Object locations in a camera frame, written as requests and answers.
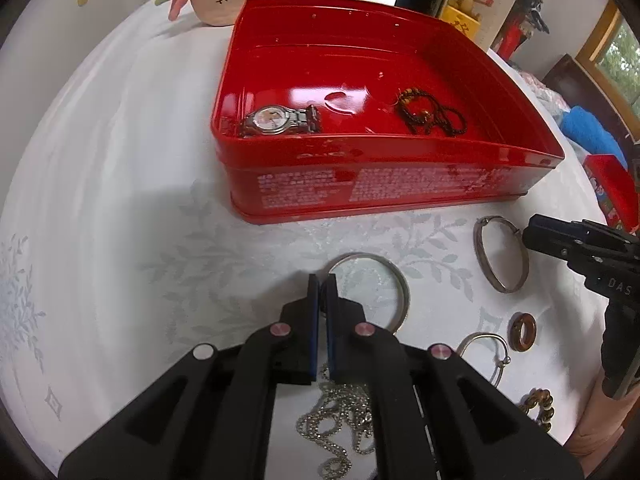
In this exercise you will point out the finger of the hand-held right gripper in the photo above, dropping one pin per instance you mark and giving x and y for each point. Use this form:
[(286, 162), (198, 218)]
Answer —
[(550, 247), (575, 227)]

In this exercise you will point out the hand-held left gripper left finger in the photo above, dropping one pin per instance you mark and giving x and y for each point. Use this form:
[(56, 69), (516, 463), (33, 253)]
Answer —
[(314, 330)]

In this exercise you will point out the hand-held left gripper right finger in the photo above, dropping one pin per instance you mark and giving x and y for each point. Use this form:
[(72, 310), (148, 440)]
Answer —
[(331, 330)]

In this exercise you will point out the silver bangle with clasp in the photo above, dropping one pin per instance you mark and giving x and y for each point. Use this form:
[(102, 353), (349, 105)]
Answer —
[(482, 260)]

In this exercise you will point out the large silver bangle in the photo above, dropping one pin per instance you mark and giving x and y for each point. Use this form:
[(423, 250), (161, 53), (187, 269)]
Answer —
[(402, 295)]

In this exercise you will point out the small silver bangle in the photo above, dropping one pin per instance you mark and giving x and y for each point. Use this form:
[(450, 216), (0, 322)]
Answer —
[(475, 339)]

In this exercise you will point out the red tin box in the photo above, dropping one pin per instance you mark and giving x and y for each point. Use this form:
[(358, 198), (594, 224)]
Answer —
[(350, 110)]

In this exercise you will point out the person's right forearm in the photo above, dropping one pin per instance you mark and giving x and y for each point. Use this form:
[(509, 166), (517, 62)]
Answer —
[(595, 435)]

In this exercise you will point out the small red cartoon box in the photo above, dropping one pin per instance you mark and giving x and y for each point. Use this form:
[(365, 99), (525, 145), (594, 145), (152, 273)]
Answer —
[(612, 185)]

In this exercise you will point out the blue cloth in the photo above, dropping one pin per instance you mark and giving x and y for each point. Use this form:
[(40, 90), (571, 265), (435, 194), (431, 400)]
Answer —
[(592, 130)]

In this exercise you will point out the pink floral cloth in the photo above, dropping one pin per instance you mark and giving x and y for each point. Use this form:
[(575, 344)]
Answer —
[(540, 87)]

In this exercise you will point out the dark wooden headboard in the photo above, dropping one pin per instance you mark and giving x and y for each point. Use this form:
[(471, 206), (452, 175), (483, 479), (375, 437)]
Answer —
[(575, 80)]

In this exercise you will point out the silver wristwatch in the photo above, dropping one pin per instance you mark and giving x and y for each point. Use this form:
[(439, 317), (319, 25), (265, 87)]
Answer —
[(272, 121)]

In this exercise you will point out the cartoon picture card box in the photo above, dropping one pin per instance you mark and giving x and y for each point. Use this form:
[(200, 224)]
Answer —
[(500, 5)]

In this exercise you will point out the yellow cartoon figurine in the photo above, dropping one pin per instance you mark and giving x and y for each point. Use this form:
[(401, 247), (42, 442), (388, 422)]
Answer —
[(462, 10)]

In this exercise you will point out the narrow wooden frame window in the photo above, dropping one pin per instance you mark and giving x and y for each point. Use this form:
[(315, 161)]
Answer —
[(617, 45)]

